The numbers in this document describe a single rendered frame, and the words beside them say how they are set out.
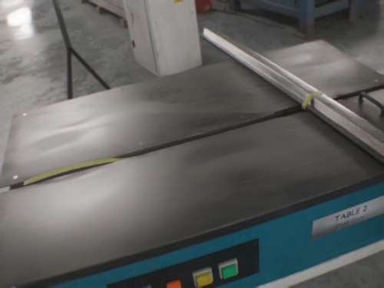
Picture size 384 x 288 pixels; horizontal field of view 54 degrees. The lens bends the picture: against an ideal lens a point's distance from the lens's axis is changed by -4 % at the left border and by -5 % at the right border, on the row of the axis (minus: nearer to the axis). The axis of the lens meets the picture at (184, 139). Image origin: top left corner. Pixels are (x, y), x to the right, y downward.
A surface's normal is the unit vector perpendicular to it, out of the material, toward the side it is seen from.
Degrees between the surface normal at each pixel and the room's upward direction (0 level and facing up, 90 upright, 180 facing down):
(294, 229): 90
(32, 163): 0
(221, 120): 0
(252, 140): 0
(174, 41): 90
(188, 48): 90
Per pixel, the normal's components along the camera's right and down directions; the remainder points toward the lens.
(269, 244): 0.27, 0.51
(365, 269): -0.14, -0.82
